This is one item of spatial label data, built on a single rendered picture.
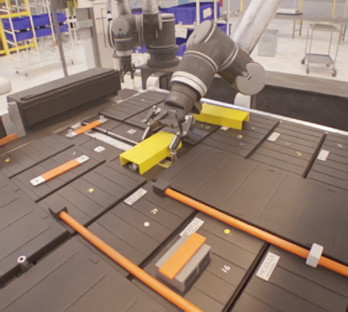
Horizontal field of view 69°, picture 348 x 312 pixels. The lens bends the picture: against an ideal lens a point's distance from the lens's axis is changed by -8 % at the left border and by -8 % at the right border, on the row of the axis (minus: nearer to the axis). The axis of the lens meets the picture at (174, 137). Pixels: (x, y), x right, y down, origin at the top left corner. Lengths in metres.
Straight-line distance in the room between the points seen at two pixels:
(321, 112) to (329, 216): 1.12
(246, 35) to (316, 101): 0.74
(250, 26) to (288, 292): 0.82
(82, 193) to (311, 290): 0.46
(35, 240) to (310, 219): 0.49
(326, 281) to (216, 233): 0.19
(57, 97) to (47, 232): 0.58
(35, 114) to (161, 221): 0.63
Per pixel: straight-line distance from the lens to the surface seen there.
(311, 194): 0.60
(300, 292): 0.45
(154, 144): 0.71
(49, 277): 0.48
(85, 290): 0.44
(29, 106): 0.97
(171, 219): 0.52
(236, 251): 0.47
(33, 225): 0.57
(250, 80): 0.86
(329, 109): 1.62
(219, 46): 0.80
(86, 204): 0.58
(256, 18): 1.01
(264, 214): 0.53
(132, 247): 0.48
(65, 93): 1.03
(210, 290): 0.43
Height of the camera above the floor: 1.37
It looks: 28 degrees down
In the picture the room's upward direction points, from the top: 3 degrees counter-clockwise
